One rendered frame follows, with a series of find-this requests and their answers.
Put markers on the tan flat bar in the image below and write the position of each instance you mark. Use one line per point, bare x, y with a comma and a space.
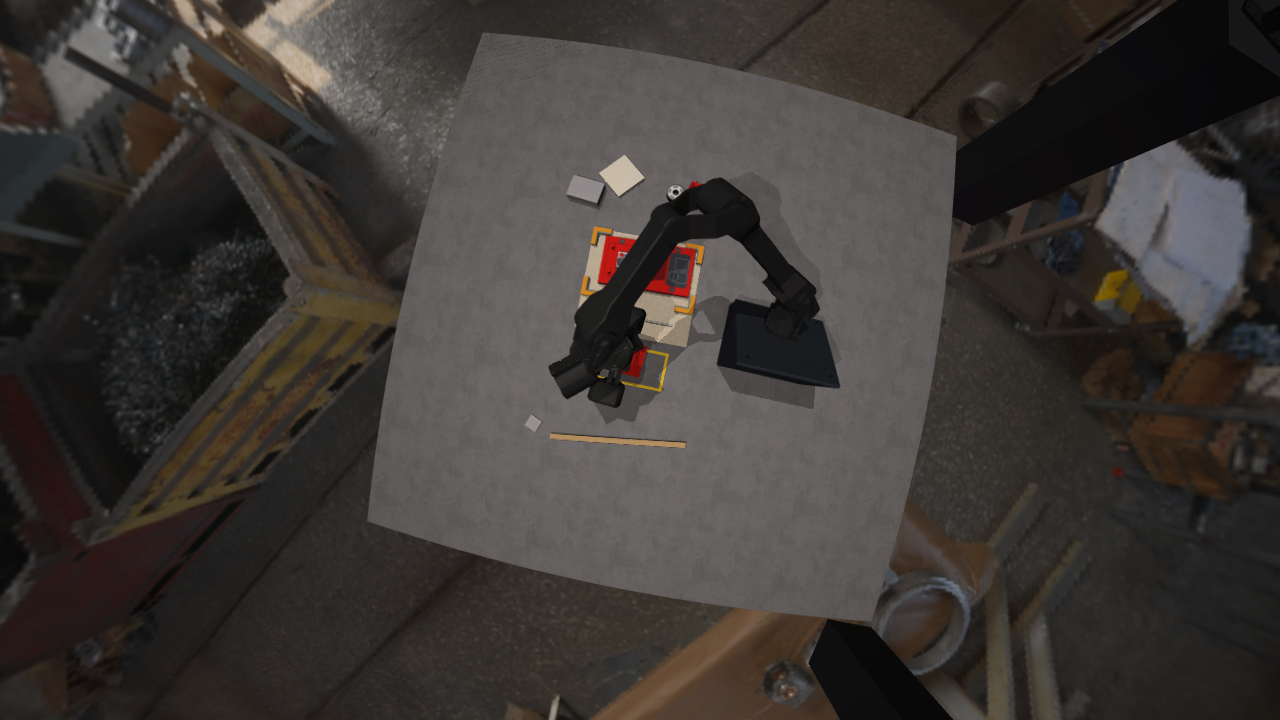
616, 440

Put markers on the beige square slab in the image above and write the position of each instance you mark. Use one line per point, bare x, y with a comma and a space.
621, 176

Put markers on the red car hood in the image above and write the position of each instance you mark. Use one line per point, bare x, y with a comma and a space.
636, 363

